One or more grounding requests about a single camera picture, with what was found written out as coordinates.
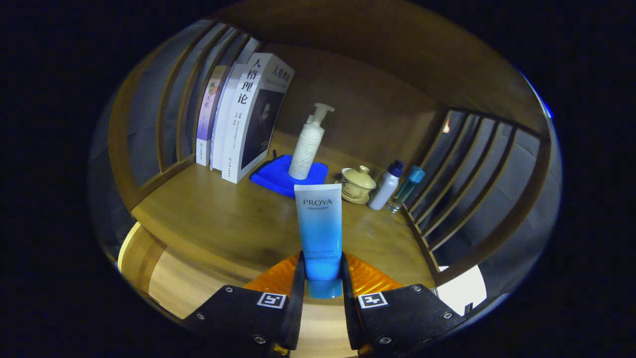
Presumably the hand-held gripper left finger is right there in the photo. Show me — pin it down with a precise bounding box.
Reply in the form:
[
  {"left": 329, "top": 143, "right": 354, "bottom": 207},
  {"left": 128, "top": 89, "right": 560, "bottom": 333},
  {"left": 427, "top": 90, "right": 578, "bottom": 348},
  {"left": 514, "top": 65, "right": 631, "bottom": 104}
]
[{"left": 181, "top": 251, "right": 306, "bottom": 358}]

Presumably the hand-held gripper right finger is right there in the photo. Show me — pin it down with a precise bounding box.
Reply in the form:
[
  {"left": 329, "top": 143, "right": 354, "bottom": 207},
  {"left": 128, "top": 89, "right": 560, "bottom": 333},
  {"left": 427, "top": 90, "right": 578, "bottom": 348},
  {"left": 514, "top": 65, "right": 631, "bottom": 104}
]
[{"left": 340, "top": 251, "right": 468, "bottom": 358}]

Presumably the blue white cosmetic tube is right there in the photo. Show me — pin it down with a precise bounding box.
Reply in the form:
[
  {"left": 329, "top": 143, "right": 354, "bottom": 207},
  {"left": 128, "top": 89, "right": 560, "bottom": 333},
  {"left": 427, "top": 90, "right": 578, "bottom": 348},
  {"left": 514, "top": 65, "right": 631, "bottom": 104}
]
[{"left": 294, "top": 183, "right": 344, "bottom": 299}]

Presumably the wooden countertop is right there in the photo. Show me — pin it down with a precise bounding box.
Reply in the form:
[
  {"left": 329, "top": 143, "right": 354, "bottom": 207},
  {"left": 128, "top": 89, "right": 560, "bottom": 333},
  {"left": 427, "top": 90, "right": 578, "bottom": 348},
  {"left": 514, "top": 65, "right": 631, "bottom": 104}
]
[{"left": 130, "top": 130, "right": 439, "bottom": 291}]

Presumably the brown wooden cabinet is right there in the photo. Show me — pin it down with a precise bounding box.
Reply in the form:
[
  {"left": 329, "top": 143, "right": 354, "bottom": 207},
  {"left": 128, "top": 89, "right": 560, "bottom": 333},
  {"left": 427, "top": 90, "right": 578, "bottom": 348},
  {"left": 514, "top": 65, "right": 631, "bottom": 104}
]
[{"left": 107, "top": 0, "right": 552, "bottom": 299}]

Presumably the yellow lidded teacup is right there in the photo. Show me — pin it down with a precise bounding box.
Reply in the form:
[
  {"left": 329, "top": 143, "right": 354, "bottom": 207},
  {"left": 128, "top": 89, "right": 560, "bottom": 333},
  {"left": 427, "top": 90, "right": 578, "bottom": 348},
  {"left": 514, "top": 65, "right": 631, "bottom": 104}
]
[{"left": 340, "top": 166, "right": 377, "bottom": 205}]

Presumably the white bottle with blue cap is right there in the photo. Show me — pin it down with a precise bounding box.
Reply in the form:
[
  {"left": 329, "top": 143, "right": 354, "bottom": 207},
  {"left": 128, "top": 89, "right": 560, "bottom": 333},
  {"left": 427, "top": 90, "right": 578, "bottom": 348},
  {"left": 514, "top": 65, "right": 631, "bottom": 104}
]
[{"left": 368, "top": 160, "right": 405, "bottom": 211}]

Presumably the blue cloth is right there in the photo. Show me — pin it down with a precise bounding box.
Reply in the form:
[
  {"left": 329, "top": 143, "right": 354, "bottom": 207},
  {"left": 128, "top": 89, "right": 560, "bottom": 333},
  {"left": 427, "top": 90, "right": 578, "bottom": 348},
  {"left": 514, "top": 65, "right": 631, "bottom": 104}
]
[{"left": 249, "top": 155, "right": 329, "bottom": 199}]

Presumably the teal bottle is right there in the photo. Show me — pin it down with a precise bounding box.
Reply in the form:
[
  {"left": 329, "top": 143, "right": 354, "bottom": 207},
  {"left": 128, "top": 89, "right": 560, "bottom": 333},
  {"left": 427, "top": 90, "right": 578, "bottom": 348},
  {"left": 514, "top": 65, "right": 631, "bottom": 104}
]
[{"left": 387, "top": 166, "right": 426, "bottom": 213}]

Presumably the white pump bottle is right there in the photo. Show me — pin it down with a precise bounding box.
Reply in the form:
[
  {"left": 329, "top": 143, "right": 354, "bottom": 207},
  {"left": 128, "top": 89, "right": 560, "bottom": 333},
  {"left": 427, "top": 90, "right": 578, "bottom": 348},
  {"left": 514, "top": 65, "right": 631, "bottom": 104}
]
[{"left": 288, "top": 103, "right": 335, "bottom": 180}]

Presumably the thick white book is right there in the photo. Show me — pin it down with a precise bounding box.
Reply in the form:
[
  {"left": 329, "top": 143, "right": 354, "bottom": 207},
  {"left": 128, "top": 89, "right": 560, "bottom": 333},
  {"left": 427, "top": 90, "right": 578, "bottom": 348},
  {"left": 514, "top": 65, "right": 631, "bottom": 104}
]
[{"left": 221, "top": 53, "right": 296, "bottom": 184}]

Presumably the thin white book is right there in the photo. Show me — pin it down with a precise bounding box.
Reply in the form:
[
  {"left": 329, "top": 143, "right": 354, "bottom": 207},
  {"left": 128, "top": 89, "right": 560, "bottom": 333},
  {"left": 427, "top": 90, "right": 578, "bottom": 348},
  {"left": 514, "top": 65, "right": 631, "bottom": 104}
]
[{"left": 211, "top": 63, "right": 251, "bottom": 172}]

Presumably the purple book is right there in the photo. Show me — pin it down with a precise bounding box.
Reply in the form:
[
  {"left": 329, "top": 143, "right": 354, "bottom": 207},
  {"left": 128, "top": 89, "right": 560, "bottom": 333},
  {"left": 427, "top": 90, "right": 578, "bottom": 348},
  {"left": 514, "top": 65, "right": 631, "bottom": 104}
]
[{"left": 196, "top": 65, "right": 228, "bottom": 167}]

